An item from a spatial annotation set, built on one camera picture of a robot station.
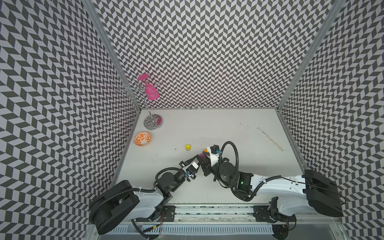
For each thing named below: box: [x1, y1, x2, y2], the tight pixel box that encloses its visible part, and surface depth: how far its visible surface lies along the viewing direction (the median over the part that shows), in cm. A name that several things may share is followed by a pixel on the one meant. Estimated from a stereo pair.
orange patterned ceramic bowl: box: [133, 131, 152, 147], surface depth 101 cm
